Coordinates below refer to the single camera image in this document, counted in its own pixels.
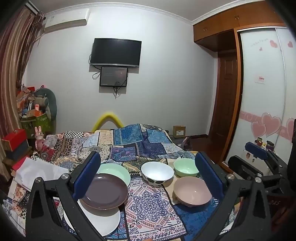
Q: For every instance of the red flat box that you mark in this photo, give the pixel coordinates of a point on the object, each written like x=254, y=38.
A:
x=20, y=163

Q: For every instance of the small black wall monitor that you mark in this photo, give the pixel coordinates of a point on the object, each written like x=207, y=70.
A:
x=113, y=76

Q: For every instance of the wooden wardrobe cabinet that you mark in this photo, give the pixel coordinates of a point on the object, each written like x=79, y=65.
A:
x=219, y=25

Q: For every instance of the dark grey box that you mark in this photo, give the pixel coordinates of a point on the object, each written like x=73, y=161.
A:
x=19, y=151

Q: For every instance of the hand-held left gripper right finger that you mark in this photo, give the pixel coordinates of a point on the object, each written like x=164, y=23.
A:
x=208, y=173

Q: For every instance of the pink bunny toy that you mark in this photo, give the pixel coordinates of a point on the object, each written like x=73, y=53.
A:
x=39, y=138

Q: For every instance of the white air conditioner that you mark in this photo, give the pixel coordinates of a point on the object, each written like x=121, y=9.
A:
x=67, y=20

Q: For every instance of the yellow foam tube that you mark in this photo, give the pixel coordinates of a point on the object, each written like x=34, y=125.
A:
x=108, y=115

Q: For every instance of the brown wooden door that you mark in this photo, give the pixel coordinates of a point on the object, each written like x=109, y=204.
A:
x=224, y=92

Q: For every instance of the green bowl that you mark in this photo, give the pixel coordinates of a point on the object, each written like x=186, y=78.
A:
x=185, y=165

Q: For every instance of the white heart-print sliding door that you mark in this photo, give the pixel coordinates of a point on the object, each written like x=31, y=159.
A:
x=261, y=104

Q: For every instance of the yellowish jar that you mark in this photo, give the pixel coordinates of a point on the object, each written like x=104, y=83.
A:
x=259, y=141

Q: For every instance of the black wall television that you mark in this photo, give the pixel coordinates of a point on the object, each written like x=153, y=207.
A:
x=115, y=52

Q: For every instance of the cardboard box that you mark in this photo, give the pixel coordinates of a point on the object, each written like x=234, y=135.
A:
x=179, y=131

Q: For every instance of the purple plate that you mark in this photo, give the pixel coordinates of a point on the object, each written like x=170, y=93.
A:
x=106, y=192

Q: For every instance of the white plate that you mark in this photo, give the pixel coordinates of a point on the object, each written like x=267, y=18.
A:
x=101, y=220

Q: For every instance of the pink bowl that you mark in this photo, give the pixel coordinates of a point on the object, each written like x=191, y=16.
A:
x=192, y=190

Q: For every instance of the white folded cloth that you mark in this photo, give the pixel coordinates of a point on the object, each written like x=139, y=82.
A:
x=39, y=170

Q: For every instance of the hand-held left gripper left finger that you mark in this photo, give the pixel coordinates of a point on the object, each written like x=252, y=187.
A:
x=87, y=176

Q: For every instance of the green plate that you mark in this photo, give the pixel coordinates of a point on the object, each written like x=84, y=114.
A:
x=115, y=170

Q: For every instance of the dark jar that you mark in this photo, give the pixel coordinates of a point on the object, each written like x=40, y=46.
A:
x=269, y=144

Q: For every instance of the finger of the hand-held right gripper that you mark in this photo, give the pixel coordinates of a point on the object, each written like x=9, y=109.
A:
x=255, y=150
x=242, y=169

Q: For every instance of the striped brown curtain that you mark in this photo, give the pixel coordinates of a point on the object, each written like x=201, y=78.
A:
x=13, y=58

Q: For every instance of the patchwork printed blanket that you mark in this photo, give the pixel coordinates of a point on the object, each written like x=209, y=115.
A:
x=148, y=204

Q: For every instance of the white bowl with dark dots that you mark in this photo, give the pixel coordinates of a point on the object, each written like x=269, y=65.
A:
x=157, y=171

